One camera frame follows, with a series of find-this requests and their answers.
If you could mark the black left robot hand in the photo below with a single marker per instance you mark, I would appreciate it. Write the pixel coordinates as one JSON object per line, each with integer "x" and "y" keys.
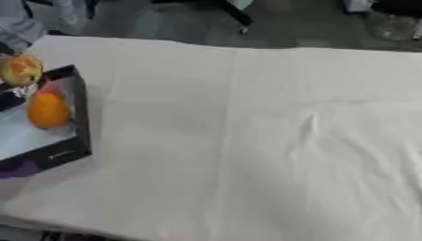
{"x": 12, "y": 99}

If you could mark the yellow red toy apple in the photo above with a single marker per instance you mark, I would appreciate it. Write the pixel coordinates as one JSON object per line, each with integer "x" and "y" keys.
{"x": 22, "y": 69}

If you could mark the black box white inside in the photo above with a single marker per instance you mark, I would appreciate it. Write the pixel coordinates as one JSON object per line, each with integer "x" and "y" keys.
{"x": 81, "y": 125}

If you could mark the orange toy fruit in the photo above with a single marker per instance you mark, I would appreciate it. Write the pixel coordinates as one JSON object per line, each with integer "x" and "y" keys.
{"x": 47, "y": 109}

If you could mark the person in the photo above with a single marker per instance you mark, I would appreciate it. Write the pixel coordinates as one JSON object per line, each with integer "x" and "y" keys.
{"x": 19, "y": 33}

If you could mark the black chair base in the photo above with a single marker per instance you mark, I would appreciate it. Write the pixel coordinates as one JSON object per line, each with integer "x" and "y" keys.
{"x": 237, "y": 14}

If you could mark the clear plastic bag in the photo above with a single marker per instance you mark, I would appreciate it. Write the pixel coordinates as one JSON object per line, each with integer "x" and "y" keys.
{"x": 394, "y": 26}

